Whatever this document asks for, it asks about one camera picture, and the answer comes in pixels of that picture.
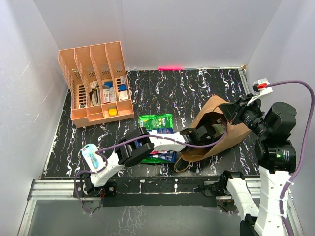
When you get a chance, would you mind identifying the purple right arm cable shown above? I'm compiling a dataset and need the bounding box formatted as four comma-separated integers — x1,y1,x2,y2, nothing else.
265,80,315,236

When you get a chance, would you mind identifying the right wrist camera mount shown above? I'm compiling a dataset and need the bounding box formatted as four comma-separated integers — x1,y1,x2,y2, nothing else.
247,78,273,106

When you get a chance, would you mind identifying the white red small box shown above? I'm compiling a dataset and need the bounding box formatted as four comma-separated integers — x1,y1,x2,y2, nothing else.
118,90,129,101

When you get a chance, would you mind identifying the red white label box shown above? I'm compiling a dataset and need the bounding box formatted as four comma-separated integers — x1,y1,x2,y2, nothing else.
103,89,110,104

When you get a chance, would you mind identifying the pink tape strip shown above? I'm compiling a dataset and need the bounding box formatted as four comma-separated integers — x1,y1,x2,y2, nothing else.
158,65,183,71

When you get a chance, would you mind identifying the blue cookie snack pack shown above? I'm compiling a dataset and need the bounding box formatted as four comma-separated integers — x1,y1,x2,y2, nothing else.
148,151,177,163

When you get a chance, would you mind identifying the aluminium front rail frame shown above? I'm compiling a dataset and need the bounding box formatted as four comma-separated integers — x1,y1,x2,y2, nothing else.
17,71,303,236

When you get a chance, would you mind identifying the black stapler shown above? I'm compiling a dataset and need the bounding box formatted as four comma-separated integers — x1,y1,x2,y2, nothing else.
89,89,100,106

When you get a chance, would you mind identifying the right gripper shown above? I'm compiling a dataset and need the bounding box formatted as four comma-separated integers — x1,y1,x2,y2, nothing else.
218,93,270,137

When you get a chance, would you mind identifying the green chips bag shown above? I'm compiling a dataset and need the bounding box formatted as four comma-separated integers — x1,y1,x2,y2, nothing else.
138,114,173,165

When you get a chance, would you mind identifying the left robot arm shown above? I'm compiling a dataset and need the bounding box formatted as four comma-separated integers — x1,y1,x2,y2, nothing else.
80,124,226,196

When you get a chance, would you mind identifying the blue snack bar pack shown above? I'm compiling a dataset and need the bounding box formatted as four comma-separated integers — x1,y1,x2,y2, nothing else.
156,127,174,134

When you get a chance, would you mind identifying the brown paper bag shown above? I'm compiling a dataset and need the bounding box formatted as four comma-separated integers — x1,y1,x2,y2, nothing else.
174,95,250,172

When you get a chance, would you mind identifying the yellow sticky note block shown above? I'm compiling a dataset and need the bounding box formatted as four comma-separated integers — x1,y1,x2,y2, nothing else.
108,108,118,117

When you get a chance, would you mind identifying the teal red snack bag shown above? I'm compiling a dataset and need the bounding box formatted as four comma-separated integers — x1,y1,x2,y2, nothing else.
212,123,226,135

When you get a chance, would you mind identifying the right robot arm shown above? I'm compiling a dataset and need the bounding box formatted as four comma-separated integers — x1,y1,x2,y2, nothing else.
216,94,297,236

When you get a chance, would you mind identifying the light blue packaged tool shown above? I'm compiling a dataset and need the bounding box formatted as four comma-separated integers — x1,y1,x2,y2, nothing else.
81,144,104,172

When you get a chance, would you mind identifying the blue eraser box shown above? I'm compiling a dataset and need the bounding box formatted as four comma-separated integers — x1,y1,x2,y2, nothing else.
119,84,127,91

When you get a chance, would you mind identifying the peach desk file organizer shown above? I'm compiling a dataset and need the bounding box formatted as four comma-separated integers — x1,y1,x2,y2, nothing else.
58,41,134,128

